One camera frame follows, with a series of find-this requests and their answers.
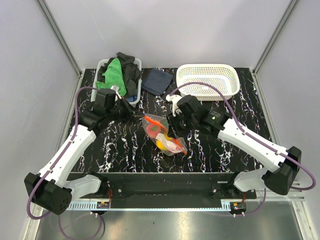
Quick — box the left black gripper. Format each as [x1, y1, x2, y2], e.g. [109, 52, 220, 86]
[106, 95, 145, 125]

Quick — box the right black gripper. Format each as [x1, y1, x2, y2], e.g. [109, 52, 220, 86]
[166, 109, 198, 140]

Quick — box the clear zip top bag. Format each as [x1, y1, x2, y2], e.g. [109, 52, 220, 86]
[142, 113, 188, 156]

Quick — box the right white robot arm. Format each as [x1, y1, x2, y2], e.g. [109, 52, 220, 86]
[165, 94, 302, 199]

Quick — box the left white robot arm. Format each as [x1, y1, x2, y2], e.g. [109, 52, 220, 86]
[24, 88, 144, 220]

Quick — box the yellow fake fruit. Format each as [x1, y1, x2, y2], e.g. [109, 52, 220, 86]
[156, 140, 174, 151]

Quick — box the red fake fruit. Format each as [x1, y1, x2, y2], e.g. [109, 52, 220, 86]
[145, 123, 162, 139]

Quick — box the blue checkered cloth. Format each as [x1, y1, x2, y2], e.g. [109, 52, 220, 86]
[125, 94, 138, 103]

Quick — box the folded dark blue cloth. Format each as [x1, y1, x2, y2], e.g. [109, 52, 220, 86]
[141, 68, 173, 96]

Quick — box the black cloth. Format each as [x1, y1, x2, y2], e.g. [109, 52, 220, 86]
[96, 52, 142, 98]

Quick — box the green cloth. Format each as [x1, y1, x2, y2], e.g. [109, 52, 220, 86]
[96, 58, 127, 96]

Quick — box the grey plastic bin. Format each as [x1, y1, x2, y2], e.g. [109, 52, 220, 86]
[90, 58, 143, 106]

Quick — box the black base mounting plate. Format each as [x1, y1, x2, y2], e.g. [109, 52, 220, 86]
[67, 171, 258, 209]

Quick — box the white perforated basket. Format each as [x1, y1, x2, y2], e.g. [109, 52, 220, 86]
[176, 64, 240, 101]

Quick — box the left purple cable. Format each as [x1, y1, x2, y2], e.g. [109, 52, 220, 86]
[26, 86, 106, 238]

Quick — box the purple cable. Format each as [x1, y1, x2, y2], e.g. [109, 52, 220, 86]
[168, 81, 317, 218]
[26, 86, 106, 238]

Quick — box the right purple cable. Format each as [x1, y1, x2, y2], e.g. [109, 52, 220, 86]
[168, 81, 317, 218]

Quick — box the white slotted cable duct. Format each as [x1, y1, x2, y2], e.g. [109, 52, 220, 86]
[66, 200, 231, 212]

